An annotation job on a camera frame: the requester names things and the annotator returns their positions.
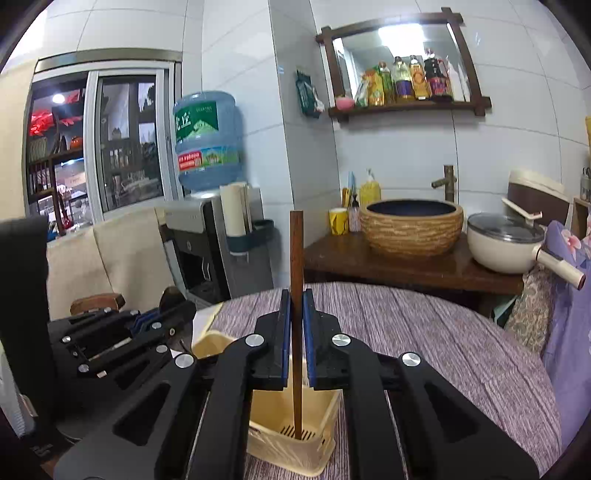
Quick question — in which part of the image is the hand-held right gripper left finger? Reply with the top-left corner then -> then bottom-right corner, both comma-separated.
53,289 -> 293,480

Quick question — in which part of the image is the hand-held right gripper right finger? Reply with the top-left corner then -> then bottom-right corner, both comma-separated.
302,289 -> 541,480

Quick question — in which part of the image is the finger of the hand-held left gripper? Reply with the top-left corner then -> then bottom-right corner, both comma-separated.
48,307 -> 160,352
62,302 -> 197,384

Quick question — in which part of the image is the brown wooden chopstick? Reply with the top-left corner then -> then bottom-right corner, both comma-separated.
290,211 -> 305,441

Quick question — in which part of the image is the beige plastic utensil holder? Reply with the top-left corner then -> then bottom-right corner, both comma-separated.
191,331 -> 343,478

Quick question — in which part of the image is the wooden chair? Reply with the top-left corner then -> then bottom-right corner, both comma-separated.
70,293 -> 126,317

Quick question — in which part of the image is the beige cloth covered sofa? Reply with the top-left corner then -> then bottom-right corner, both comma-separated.
46,205 -> 176,321

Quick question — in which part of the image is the white cloth yellow edge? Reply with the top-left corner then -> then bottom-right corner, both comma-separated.
191,302 -> 223,346

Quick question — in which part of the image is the dark wooden counter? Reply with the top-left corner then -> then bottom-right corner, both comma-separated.
302,231 -> 527,319

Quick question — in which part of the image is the dark teal roll holder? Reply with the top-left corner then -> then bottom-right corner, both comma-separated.
228,219 -> 276,256

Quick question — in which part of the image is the grey water dispenser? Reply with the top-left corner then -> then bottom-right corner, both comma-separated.
164,191 -> 278,305

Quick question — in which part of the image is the yellow cup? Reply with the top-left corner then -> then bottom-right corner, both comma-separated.
329,208 -> 350,236

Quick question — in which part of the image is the purple striped tablecloth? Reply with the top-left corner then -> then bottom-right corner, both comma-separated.
203,281 -> 561,480

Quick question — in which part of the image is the woven pattern wash basin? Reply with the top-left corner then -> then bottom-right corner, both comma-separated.
359,198 -> 464,270

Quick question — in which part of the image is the yellow soap bottle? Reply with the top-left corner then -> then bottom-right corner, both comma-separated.
359,168 -> 382,207

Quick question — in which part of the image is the aluminium sliding window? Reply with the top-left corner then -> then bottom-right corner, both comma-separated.
23,48 -> 183,227

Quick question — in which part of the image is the cream saucepan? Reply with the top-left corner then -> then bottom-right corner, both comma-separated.
467,212 -> 587,291

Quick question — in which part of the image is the brass faucet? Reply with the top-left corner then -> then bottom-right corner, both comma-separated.
431,165 -> 456,202

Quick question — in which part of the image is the blue water jug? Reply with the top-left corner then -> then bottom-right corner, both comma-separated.
173,91 -> 245,192

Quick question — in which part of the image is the paisley patterned cloth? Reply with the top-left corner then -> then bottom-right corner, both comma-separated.
505,265 -> 555,356

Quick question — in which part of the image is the glass pot lid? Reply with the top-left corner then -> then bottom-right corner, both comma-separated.
468,212 -> 546,244

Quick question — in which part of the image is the green hanging packet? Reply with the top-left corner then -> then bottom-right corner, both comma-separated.
295,69 -> 325,118

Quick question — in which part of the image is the white rice paddle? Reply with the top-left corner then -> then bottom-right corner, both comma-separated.
502,198 -> 543,220

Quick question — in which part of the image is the yellow green snack packet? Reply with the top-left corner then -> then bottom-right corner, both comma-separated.
355,69 -> 385,107

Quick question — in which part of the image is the purple floral cloth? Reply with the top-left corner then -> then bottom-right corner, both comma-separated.
542,220 -> 591,450

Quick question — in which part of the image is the green bottle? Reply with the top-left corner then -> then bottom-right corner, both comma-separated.
376,61 -> 396,104

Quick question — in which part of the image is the brown cream rice cooker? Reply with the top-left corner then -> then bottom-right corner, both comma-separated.
507,168 -> 573,227

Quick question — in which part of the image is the oil bottle purple label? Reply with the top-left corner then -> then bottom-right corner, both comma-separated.
392,56 -> 416,103

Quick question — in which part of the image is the yellow oil bottle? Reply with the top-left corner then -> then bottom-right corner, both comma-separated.
409,55 -> 432,101

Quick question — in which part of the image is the wooden framed wall mirror shelf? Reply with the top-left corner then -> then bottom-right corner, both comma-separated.
315,7 -> 492,123

